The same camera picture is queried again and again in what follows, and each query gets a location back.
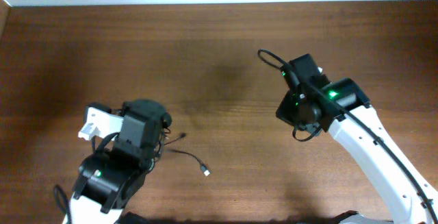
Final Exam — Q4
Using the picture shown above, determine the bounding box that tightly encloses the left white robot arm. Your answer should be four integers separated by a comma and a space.
63, 99, 172, 223

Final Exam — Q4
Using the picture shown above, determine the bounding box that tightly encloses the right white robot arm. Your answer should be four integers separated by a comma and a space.
276, 54, 437, 223

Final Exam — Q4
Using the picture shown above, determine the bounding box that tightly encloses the black USB cable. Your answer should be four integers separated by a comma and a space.
157, 132, 211, 177

